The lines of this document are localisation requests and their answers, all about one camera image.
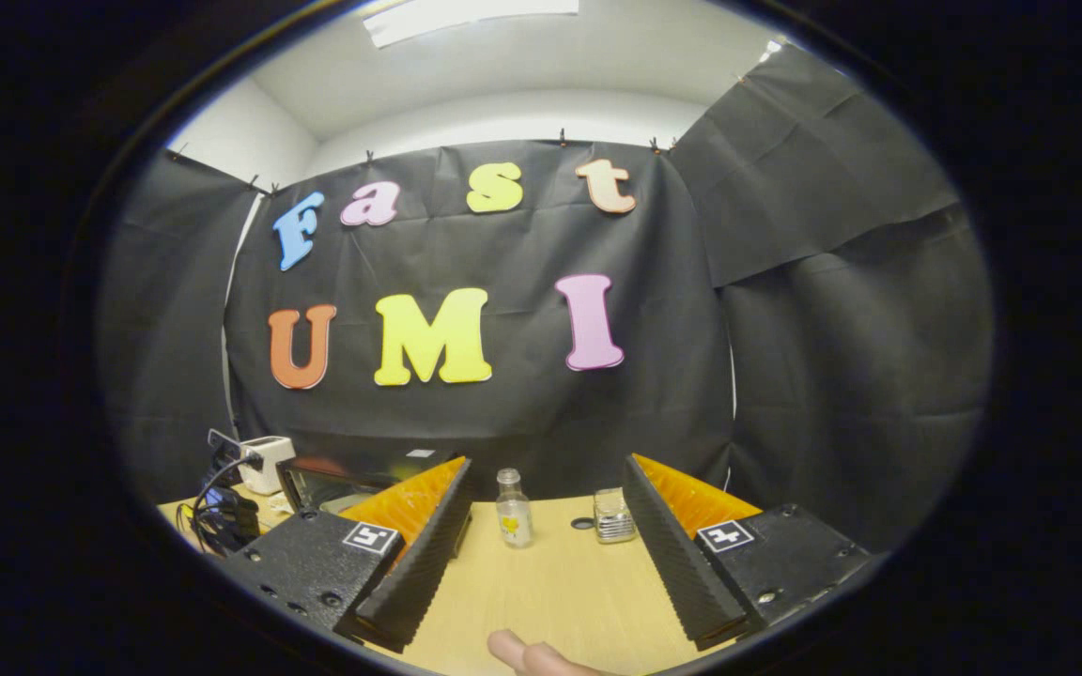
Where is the small ribbed glass jar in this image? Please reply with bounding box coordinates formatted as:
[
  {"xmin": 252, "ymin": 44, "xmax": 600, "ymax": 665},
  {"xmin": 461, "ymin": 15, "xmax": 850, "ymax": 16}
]
[{"xmin": 593, "ymin": 487, "xmax": 637, "ymax": 545}]

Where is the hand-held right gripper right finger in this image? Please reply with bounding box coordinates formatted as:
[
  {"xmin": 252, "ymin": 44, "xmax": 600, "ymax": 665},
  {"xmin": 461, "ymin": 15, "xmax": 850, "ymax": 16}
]
[{"xmin": 622, "ymin": 454, "xmax": 871, "ymax": 653}]

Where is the black electric oven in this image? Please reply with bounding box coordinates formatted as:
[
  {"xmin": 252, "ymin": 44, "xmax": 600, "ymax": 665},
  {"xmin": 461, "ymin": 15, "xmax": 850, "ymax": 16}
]
[{"xmin": 276, "ymin": 449, "xmax": 472, "ymax": 560}]

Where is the small yellow label glass bottle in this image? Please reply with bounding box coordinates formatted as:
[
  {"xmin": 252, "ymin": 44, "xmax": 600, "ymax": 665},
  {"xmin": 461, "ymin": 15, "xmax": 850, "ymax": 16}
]
[{"xmin": 495, "ymin": 469, "xmax": 533, "ymax": 548}]

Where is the large ceiling light panel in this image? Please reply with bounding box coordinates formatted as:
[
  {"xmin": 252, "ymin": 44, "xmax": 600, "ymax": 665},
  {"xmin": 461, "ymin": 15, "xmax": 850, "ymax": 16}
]
[{"xmin": 363, "ymin": 0, "xmax": 580, "ymax": 48}]

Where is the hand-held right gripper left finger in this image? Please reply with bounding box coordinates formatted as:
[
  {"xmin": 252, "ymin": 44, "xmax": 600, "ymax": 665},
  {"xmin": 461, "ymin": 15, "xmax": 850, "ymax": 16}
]
[{"xmin": 222, "ymin": 456, "xmax": 474, "ymax": 653}]

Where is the white toaster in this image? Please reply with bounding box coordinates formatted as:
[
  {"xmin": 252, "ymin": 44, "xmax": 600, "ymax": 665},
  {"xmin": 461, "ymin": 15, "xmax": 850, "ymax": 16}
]
[{"xmin": 239, "ymin": 436, "xmax": 297, "ymax": 496}]

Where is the black backdrop cloth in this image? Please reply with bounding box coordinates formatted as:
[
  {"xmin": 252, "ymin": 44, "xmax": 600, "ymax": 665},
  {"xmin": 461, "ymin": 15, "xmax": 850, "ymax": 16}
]
[{"xmin": 98, "ymin": 42, "xmax": 995, "ymax": 555}]

